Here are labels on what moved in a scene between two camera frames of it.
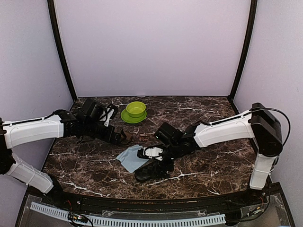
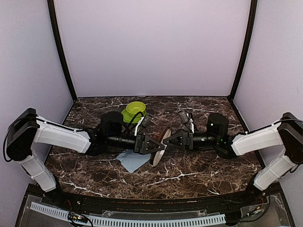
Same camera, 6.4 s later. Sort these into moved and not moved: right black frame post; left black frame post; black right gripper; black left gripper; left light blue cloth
Moved: black left gripper; black right gripper
Not moved: left light blue cloth; left black frame post; right black frame post
